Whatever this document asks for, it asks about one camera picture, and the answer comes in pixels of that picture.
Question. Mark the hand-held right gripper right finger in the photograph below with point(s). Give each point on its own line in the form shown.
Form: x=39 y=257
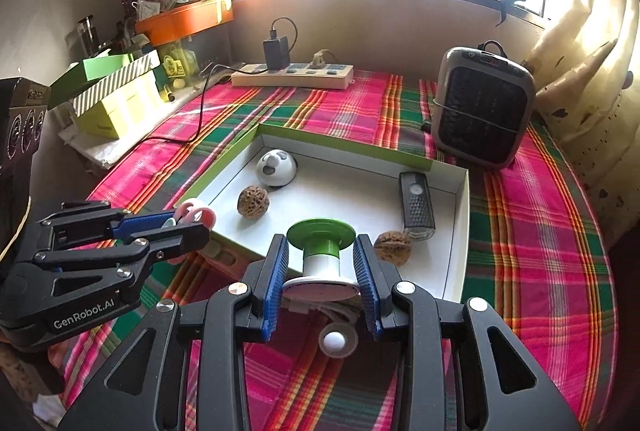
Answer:
x=367 y=291

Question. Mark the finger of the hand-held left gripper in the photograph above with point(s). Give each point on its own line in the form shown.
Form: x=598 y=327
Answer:
x=145 y=225
x=175 y=238

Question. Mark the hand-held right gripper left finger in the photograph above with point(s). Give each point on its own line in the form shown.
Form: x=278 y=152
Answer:
x=275 y=291

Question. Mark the pink plastic clip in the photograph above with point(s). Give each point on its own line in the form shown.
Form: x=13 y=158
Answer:
x=197 y=213

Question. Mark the brown walnut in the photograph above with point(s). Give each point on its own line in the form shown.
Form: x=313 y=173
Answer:
x=393 y=248
x=253 y=200

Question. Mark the green and white spool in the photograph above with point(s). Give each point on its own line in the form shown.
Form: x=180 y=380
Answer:
x=320 y=261

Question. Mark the small white round figure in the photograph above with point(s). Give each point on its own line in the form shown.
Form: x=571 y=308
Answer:
x=336 y=342

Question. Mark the green and white cardboard box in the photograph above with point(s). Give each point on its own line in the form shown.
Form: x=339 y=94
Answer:
x=350 y=191

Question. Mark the black bike light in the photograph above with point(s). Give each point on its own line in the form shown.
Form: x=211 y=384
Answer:
x=415 y=201

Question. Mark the white dome-shaped toy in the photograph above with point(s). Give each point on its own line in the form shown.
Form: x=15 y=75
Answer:
x=275 y=168

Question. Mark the white ledge board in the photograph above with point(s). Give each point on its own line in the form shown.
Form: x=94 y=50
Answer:
x=100 y=151

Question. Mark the striped box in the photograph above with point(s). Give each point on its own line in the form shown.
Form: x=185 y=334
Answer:
x=115 y=86

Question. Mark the dark box with round dials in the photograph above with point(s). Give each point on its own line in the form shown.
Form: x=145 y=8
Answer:
x=22 y=126

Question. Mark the green box lid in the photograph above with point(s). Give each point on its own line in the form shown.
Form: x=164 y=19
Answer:
x=95 y=71

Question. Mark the yellow-green plastic container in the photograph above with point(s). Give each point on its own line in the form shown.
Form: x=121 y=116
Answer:
x=177 y=61

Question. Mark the beige power strip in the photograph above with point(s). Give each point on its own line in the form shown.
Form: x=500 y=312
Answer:
x=295 y=76

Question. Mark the orange storage box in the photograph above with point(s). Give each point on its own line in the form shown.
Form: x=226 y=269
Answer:
x=185 y=21

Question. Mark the black charger adapter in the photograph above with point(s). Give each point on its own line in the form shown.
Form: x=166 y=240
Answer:
x=276 y=53

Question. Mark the grey space heater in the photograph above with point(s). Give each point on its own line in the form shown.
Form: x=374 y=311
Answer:
x=480 y=111

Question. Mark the beige plug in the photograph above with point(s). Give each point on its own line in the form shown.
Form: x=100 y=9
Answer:
x=320 y=60

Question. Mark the cream heart-print curtain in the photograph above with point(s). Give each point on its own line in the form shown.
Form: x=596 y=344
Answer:
x=585 y=61

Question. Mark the glass jar with dark frame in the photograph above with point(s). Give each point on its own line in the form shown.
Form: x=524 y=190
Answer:
x=86 y=36

